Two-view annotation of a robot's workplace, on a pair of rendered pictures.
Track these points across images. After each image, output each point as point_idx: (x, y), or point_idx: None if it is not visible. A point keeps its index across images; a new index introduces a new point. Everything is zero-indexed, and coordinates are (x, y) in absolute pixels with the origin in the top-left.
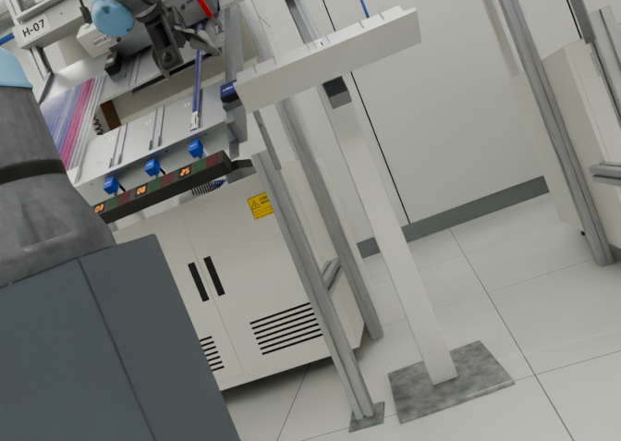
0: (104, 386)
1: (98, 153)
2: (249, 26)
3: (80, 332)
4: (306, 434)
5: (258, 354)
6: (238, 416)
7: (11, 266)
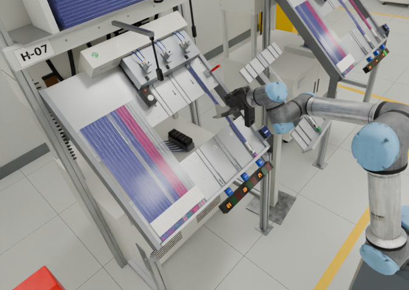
0: None
1: (197, 172)
2: None
3: None
4: (249, 244)
5: (195, 224)
6: (195, 253)
7: None
